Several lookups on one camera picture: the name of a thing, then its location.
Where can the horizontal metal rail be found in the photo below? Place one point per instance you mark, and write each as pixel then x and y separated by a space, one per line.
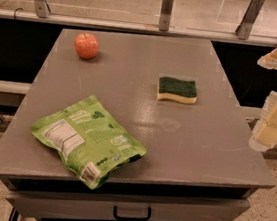
pixel 133 27

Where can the black drawer handle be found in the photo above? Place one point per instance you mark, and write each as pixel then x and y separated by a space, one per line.
pixel 130 213

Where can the green snack bag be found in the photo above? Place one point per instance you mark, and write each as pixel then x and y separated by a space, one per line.
pixel 90 142

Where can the green and yellow sponge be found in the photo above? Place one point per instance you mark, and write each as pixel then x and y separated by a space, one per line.
pixel 178 90

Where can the red apple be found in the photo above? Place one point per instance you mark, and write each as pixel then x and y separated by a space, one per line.
pixel 86 45

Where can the grey drawer cabinet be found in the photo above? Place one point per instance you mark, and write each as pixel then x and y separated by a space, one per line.
pixel 198 165

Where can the right metal railing bracket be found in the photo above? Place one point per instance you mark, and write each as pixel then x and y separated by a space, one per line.
pixel 243 31

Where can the middle metal railing bracket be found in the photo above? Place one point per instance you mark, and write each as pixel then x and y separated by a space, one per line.
pixel 165 15

